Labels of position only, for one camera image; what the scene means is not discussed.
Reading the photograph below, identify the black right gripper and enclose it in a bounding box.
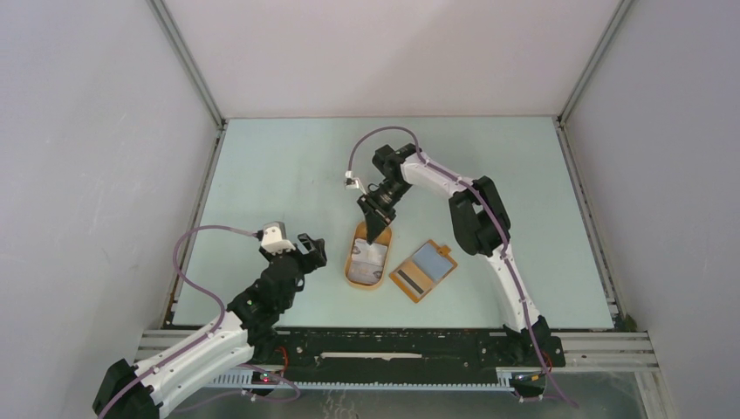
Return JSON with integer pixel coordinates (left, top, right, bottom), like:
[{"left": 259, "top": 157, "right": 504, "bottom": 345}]
[{"left": 357, "top": 181, "right": 411, "bottom": 245}]

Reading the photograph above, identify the silver patterned card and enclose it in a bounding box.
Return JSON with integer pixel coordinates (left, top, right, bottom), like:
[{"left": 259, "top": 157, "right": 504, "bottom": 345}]
[{"left": 346, "top": 238, "right": 388, "bottom": 286}]

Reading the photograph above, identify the beige oval plastic tray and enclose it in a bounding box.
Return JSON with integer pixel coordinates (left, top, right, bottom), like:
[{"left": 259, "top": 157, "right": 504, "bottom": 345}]
[{"left": 344, "top": 222, "right": 393, "bottom": 291}]

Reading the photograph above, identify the gold card with black stripe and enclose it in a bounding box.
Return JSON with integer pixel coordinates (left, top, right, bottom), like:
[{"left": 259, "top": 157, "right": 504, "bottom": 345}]
[{"left": 396, "top": 260, "right": 434, "bottom": 296}]

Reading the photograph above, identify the orange leather card holder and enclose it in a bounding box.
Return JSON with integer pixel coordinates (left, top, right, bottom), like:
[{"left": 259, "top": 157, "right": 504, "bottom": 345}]
[{"left": 389, "top": 239, "right": 458, "bottom": 303}]

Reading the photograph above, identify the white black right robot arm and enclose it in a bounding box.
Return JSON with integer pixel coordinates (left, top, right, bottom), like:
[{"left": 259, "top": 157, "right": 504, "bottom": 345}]
[{"left": 358, "top": 144, "right": 552, "bottom": 365}]

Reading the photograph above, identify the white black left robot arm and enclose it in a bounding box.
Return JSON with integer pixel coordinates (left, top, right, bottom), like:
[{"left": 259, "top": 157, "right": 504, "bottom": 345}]
[{"left": 92, "top": 223, "right": 327, "bottom": 418}]

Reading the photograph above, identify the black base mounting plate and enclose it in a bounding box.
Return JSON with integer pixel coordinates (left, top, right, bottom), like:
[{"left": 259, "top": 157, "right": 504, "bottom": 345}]
[{"left": 250, "top": 326, "right": 565, "bottom": 385}]

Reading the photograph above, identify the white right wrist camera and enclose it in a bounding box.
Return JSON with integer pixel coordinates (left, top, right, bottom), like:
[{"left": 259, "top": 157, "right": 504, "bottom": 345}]
[{"left": 344, "top": 170, "right": 367, "bottom": 195}]

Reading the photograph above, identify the white slotted cable duct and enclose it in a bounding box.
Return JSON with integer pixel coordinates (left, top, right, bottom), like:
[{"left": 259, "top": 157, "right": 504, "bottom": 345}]
[{"left": 151, "top": 369, "right": 516, "bottom": 392}]

